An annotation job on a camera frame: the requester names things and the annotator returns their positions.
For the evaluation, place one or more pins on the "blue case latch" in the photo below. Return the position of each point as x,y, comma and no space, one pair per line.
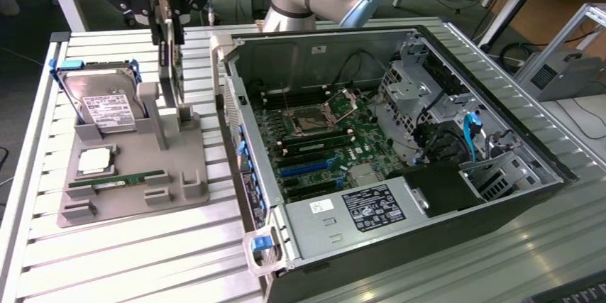
260,244

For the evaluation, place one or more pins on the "grey power supply unit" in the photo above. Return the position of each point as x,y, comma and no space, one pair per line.
312,232

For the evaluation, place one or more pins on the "white shoe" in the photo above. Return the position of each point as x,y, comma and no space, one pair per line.
8,6

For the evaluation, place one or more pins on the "black keyboard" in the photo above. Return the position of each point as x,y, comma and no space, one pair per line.
582,294

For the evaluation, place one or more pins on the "RAM slot with white latches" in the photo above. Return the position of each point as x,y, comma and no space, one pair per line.
272,100
331,137
272,93

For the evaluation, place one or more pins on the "metal socket locking lever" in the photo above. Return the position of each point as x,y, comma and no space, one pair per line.
285,99

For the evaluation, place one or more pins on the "black open PC case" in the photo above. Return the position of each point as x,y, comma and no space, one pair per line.
426,246

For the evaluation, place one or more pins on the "grey computer tower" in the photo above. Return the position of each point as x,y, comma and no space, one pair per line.
567,76

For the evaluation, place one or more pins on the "aluminium profile frame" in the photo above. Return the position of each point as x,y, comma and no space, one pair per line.
558,38

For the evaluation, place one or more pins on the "green RAM stick white label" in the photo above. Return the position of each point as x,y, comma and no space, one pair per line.
309,147

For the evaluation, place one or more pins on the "grey parts rack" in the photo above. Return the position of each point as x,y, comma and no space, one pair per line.
137,154

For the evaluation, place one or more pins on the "blue expansion slot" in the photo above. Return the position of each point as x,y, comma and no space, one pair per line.
304,169

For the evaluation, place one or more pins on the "hard disk drive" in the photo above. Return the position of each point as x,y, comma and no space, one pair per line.
71,65

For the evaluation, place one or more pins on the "metal socket cover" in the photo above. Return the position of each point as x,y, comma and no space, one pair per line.
342,92

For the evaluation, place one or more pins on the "CPU socket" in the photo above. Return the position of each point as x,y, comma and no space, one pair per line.
307,120

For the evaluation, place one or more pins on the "silver hard disk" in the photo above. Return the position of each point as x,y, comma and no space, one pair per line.
104,104

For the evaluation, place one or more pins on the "black plastic shroud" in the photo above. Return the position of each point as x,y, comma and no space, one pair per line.
435,189

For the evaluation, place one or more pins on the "silver CPU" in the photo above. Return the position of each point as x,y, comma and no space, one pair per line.
95,160

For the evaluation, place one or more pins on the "perforated metal bay bracket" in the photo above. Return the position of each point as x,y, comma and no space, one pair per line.
492,166

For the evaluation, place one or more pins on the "long black expansion slot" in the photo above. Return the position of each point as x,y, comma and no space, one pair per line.
303,162
312,186
315,193

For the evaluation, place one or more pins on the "metal disk bay cage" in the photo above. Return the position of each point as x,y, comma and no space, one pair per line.
416,90

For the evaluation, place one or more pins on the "green graphics card metal bracket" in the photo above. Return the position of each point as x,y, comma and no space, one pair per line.
167,69

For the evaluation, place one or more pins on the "silver chipset heat sink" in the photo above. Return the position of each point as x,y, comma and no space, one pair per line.
367,174

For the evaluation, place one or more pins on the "green motherboard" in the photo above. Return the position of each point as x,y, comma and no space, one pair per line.
359,143

